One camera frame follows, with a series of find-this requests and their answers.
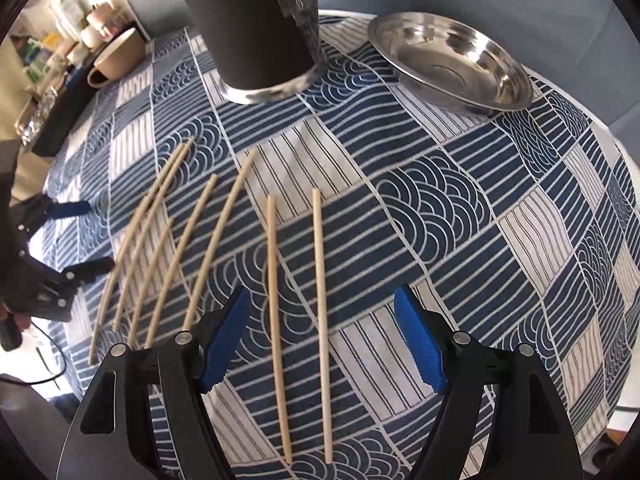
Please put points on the black cup with steel base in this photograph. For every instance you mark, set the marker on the black cup with steel base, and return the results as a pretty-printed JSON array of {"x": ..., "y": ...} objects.
[{"x": 250, "y": 25}]

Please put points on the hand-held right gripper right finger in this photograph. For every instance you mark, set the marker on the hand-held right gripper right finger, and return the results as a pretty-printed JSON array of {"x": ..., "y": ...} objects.
[{"x": 420, "y": 345}]

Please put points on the beige ceramic cup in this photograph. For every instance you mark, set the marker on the beige ceramic cup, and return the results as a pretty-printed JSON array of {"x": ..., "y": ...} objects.
[{"x": 117, "y": 57}]

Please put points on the group of bottles and jars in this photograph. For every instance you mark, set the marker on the group of bottles and jars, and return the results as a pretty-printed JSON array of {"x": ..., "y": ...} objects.
[{"x": 75, "y": 30}]

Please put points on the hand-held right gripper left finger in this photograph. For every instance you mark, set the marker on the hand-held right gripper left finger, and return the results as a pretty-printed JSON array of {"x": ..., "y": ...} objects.
[{"x": 227, "y": 340}]

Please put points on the black side cabinet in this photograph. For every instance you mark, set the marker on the black side cabinet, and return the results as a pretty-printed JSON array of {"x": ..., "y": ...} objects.
[{"x": 60, "y": 120}]

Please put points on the stainless steel bowl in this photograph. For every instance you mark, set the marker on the stainless steel bowl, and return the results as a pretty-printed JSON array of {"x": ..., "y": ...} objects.
[{"x": 450, "y": 65}]

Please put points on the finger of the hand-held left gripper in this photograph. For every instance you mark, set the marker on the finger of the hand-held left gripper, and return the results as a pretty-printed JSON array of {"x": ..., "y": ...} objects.
[
  {"x": 82, "y": 272},
  {"x": 67, "y": 209}
]

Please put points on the blue white patterned tablecloth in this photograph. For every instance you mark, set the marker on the blue white patterned tablecloth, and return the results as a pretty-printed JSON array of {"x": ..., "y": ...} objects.
[{"x": 425, "y": 210}]

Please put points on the clear glassware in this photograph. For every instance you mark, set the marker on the clear glassware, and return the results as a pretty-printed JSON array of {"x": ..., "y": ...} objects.
[{"x": 35, "y": 115}]

